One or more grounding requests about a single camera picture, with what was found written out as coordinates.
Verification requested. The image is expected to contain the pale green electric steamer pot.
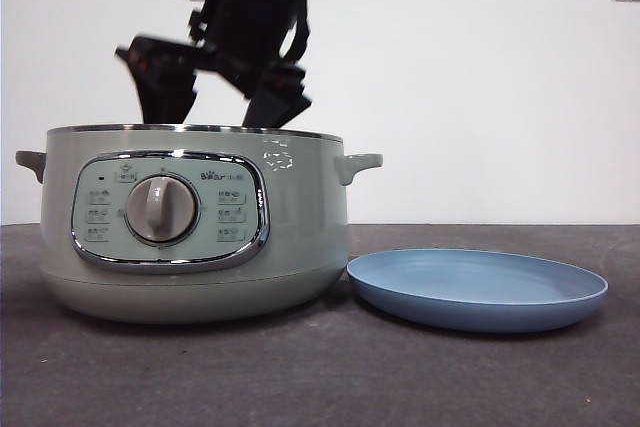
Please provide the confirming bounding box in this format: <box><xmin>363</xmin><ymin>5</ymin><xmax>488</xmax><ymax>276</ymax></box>
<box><xmin>14</xmin><ymin>122</ymin><xmax>384</xmax><ymax>326</ymax></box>

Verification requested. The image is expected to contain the blue round plate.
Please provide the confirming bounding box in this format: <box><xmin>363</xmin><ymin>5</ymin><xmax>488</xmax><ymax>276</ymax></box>
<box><xmin>346</xmin><ymin>247</ymin><xmax>610</xmax><ymax>334</ymax></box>

